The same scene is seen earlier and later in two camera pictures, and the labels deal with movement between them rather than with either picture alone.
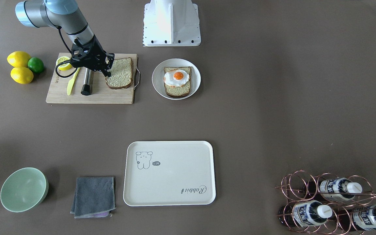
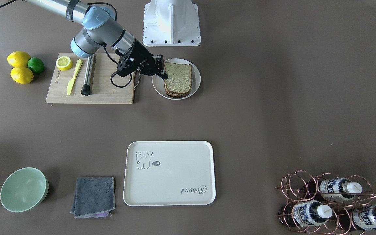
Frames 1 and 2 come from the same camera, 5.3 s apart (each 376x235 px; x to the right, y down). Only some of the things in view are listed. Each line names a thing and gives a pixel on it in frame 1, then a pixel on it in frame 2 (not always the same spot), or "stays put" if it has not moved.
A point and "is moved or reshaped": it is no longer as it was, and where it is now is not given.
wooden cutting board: x=70 y=84 stays put
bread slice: x=121 y=74 is moved or reshaped
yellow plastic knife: x=70 y=84 stays put
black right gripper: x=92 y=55 → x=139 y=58
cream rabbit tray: x=169 y=173 stays put
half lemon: x=64 y=67 stays put
